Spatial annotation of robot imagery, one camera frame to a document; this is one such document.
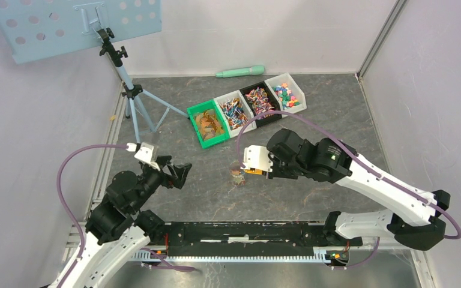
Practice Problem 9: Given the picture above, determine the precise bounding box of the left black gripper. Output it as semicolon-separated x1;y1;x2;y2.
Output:
130;155;193;212

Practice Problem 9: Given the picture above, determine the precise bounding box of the clear plastic jar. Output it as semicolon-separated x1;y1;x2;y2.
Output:
229;161;246;186

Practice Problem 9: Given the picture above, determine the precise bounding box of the yellow plastic scoop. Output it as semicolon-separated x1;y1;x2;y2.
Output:
243;169;264;175

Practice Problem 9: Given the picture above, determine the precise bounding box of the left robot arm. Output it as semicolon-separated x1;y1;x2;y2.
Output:
51;155;192;287

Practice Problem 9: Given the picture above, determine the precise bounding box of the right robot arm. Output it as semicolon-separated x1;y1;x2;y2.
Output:
266;128;450;251

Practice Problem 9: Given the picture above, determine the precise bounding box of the green candy bin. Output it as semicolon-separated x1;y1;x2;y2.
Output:
187;100;230;149

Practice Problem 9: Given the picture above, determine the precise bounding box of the white candy bin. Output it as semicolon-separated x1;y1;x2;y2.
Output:
265;73;307;114

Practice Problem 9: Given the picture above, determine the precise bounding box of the black lollipop bin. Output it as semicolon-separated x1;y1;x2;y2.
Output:
240;82;282;128

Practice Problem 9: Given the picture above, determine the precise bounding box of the white lollipop bin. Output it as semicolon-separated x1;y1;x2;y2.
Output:
214;91;256;138

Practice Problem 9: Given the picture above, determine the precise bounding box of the light blue music stand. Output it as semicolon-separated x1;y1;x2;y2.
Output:
0;0;188;142

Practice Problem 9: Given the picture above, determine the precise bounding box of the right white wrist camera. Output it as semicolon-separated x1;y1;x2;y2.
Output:
241;145;273;175

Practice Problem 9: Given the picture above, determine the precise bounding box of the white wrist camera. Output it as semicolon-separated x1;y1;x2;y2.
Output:
126;142;160;171
241;145;273;175

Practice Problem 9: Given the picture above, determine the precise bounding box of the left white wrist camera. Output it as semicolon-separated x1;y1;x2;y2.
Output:
126;142;160;171

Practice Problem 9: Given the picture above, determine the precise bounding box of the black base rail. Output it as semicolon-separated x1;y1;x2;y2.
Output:
151;221;363;257

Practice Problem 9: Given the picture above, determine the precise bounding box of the mint green cylindrical handle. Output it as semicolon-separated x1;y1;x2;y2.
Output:
215;65;265;78

